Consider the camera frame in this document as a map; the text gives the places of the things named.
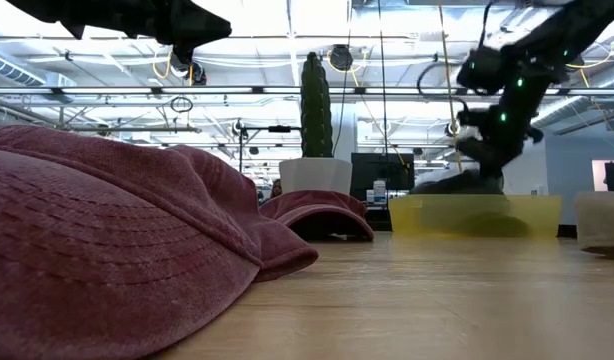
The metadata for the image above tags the yellow hanging cable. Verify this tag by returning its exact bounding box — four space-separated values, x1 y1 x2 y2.
438 0 464 174

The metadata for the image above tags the black boom stand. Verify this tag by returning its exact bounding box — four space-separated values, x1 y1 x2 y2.
235 119 303 174

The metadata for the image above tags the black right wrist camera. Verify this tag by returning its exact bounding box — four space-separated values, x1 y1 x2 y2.
455 46 504 97

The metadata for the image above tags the black hanging cable loop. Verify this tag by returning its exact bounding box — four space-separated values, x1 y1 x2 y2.
169 96 195 114

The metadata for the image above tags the green cactus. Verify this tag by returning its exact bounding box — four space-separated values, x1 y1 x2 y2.
300 51 334 160

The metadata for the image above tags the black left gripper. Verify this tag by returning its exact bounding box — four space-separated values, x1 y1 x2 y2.
6 0 234 66

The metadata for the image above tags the maroon baseball cap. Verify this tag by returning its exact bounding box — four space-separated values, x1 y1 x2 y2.
259 189 376 243
0 124 320 360

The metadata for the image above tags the white bottle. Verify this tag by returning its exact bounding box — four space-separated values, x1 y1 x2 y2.
371 179 389 206

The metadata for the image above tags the dark green baseball cap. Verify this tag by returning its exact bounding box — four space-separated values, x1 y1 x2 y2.
410 168 533 239

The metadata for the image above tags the beige baseball cap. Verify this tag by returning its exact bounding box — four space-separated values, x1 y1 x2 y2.
574 189 614 260

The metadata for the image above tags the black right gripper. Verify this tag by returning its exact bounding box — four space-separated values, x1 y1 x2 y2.
456 89 544 195

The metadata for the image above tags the yellow translucent plastic bin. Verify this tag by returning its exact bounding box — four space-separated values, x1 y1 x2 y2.
388 193 563 240

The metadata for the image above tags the black ceiling cable reel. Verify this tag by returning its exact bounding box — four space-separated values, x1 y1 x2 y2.
168 48 209 87
329 44 355 73

